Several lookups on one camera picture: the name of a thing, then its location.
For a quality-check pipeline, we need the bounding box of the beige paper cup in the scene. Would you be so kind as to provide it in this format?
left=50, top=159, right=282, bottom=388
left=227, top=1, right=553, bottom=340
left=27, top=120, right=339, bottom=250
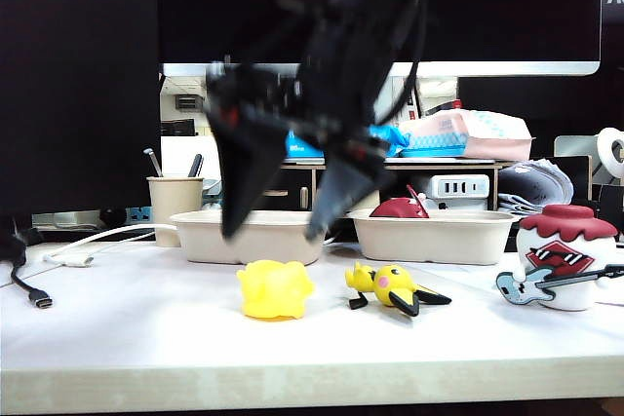
left=146, top=175, right=205, bottom=248

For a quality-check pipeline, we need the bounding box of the silver-bezel computer monitor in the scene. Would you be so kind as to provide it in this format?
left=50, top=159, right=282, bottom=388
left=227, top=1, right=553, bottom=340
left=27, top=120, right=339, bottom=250
left=155, top=0, right=602, bottom=128

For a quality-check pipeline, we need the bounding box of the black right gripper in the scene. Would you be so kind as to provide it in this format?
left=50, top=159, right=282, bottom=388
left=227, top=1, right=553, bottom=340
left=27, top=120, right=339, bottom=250
left=209, top=107, right=391, bottom=243

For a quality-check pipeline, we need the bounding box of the white jar doll black lettering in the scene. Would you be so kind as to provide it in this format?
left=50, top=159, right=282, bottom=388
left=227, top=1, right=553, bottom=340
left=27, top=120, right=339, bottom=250
left=369, top=184, right=433, bottom=219

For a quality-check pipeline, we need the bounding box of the beige paper box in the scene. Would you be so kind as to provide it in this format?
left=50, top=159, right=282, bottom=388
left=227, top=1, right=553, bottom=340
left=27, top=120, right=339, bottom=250
left=347, top=208, right=519, bottom=266
left=168, top=209, right=335, bottom=267

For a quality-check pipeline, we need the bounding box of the yellow black-eared mouse doll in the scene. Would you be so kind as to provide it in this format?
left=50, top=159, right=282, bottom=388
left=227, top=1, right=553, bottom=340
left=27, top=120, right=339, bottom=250
left=344, top=262, right=453, bottom=319

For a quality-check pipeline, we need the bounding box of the black USB cable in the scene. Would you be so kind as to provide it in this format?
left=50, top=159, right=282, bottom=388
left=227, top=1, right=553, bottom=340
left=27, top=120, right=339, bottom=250
left=8, top=235, right=54, bottom=311

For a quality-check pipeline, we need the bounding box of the white jar doll blue guitar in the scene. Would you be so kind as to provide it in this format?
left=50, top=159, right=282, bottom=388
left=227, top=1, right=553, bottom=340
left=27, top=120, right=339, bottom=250
left=495, top=205, right=624, bottom=313

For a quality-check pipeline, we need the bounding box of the white USB power charger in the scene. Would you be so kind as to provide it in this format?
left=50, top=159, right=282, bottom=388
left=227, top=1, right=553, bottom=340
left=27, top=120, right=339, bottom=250
left=427, top=174, right=490, bottom=201

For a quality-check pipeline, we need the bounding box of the black AOC monitor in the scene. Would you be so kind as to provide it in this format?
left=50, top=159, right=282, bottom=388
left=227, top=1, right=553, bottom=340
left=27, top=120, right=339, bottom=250
left=600, top=0, right=624, bottom=130

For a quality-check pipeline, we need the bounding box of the red and white carton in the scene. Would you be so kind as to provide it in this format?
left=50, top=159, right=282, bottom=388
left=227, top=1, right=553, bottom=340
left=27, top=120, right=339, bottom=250
left=387, top=76, right=424, bottom=126

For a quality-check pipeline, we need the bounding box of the yellow blob doll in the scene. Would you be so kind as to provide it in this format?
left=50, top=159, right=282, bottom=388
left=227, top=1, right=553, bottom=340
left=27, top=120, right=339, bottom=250
left=237, top=259, right=317, bottom=321

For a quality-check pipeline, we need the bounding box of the wooden desk organizer shelf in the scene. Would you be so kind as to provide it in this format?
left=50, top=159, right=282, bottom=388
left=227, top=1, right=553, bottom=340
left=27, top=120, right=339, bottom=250
left=253, top=157, right=514, bottom=215

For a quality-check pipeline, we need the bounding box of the black partition panel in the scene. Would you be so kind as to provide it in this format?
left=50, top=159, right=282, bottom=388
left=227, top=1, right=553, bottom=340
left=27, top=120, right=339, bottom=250
left=0, top=0, right=162, bottom=246

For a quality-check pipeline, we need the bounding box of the flat white box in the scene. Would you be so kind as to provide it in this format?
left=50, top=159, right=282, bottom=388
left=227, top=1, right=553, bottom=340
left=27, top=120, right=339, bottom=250
left=428, top=197, right=488, bottom=212

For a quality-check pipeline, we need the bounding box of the silver power strip blue socket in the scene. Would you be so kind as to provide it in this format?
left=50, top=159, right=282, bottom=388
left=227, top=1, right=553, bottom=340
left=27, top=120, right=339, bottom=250
left=31, top=206, right=153, bottom=232

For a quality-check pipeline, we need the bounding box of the blue wet wipes pack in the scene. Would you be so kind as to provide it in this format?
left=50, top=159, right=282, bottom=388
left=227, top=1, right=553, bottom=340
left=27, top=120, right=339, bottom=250
left=284, top=124, right=410, bottom=160

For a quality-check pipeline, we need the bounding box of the black round knob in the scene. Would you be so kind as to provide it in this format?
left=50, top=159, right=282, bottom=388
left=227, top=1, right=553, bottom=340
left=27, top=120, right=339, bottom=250
left=99, top=207, right=127, bottom=227

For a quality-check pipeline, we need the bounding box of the pink tissue pack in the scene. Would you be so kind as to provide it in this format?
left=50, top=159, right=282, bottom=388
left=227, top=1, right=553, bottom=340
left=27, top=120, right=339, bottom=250
left=397, top=109, right=536, bottom=163

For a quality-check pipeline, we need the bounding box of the silver pen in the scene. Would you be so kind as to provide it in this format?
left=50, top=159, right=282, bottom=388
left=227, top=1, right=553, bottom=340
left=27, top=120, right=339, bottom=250
left=142, top=147, right=163, bottom=178

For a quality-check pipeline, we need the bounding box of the black drawer wooden handle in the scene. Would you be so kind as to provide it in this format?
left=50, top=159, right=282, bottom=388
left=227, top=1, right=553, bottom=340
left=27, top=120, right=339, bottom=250
left=257, top=170, right=312, bottom=211

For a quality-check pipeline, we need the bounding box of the white tape roll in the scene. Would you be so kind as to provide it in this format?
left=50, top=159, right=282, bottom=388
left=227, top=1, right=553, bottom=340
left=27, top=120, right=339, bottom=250
left=597, top=127, right=624, bottom=167

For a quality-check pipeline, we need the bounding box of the white cable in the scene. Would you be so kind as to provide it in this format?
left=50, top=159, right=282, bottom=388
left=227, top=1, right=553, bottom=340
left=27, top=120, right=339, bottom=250
left=42, top=223, right=177, bottom=269

